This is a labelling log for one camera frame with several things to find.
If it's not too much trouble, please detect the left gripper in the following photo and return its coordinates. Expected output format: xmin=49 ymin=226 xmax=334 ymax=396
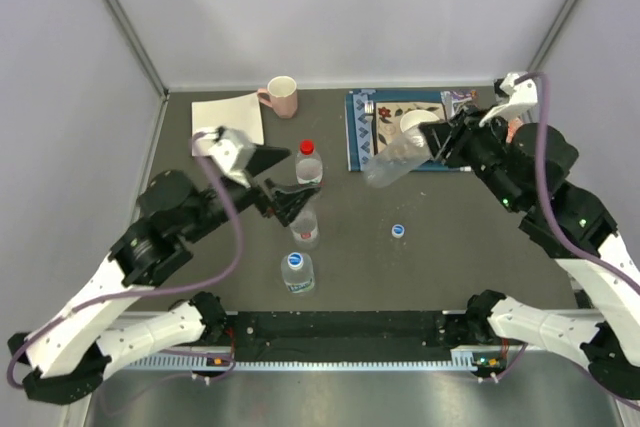
xmin=181 ymin=143 xmax=320 ymax=244

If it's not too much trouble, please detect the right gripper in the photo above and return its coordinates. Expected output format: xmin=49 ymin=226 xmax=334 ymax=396
xmin=417 ymin=103 xmax=522 ymax=211

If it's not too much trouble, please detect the clear label-free plastic bottle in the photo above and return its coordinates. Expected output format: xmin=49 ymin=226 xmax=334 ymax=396
xmin=362 ymin=126 xmax=433 ymax=188

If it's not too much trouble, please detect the red-cap red-label bottle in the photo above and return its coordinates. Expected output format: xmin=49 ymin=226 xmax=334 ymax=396
xmin=295 ymin=139 xmax=323 ymax=185

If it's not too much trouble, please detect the blue white bottle cap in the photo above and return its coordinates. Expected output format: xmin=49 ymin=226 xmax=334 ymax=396
xmin=391 ymin=224 xmax=405 ymax=238

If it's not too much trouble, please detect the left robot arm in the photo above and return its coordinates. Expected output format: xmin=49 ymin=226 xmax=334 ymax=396
xmin=7 ymin=146 xmax=320 ymax=406

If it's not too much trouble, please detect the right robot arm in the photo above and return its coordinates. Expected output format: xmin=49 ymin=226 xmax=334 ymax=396
xmin=417 ymin=109 xmax=639 ymax=401

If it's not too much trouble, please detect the white-cap red-label bottle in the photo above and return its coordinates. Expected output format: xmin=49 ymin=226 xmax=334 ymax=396
xmin=290 ymin=203 xmax=319 ymax=250

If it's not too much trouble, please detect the small blue-cap water bottle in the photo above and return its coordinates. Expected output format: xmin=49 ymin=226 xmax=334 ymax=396
xmin=281 ymin=252 xmax=315 ymax=295

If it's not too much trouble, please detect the white bowl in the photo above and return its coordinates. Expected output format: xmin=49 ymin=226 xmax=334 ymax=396
xmin=400 ymin=109 xmax=440 ymax=133

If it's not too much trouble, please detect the floral square plate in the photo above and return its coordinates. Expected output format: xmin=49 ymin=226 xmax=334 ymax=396
xmin=372 ymin=101 xmax=446 ymax=153

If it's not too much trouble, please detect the silver fork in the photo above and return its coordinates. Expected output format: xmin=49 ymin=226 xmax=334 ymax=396
xmin=364 ymin=101 xmax=375 ymax=120

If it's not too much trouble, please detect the white square plate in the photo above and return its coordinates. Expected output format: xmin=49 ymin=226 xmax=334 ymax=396
xmin=191 ymin=93 xmax=264 ymax=154

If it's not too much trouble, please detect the red patterned bowl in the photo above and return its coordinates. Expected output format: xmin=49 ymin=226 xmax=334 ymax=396
xmin=506 ymin=118 xmax=524 ymax=143

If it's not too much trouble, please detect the pink mug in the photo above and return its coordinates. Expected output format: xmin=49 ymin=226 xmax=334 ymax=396
xmin=257 ymin=76 xmax=298 ymax=119

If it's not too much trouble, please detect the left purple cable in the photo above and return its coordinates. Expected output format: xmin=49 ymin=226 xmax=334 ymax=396
xmin=5 ymin=131 xmax=245 ymax=391

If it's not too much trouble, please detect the purple cable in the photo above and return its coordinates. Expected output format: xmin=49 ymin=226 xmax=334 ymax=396
xmin=5 ymin=131 xmax=245 ymax=391
xmin=519 ymin=71 xmax=640 ymax=416

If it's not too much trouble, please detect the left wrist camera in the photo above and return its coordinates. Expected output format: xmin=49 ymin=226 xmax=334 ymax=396
xmin=205 ymin=126 xmax=256 ymax=188

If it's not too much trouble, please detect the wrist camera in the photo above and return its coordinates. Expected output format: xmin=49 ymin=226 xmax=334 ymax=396
xmin=205 ymin=126 xmax=256 ymax=188
xmin=479 ymin=72 xmax=539 ymax=127

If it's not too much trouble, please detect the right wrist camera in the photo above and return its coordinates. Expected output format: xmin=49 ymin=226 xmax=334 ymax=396
xmin=479 ymin=72 xmax=539 ymax=127

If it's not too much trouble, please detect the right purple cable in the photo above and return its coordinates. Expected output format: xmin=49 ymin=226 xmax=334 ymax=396
xmin=519 ymin=71 xmax=640 ymax=416

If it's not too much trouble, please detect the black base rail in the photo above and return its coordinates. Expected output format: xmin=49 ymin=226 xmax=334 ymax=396
xmin=192 ymin=310 xmax=504 ymax=361

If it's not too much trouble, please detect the grey slotted cable duct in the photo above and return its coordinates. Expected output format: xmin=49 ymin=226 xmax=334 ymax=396
xmin=125 ymin=349 xmax=507 ymax=372

